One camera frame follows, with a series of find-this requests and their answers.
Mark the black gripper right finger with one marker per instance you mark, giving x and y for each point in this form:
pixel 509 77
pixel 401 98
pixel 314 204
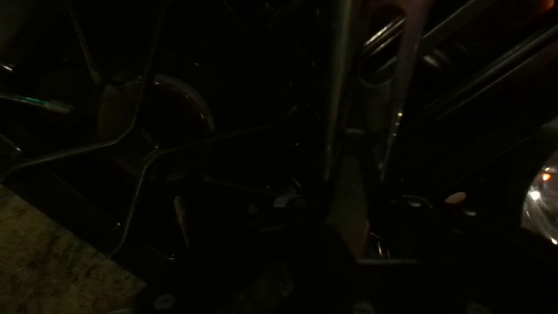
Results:
pixel 429 279

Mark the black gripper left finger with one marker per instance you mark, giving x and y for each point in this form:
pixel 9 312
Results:
pixel 279 262

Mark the silver pot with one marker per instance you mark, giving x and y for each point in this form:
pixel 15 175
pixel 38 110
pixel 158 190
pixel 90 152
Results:
pixel 354 115

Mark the black cast iron stove grate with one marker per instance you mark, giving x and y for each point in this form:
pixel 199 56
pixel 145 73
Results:
pixel 132 140

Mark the shiny glass jar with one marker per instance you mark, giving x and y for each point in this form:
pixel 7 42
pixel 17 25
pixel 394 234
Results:
pixel 542 185

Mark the round gas burner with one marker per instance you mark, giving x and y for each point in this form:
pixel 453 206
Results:
pixel 157 110

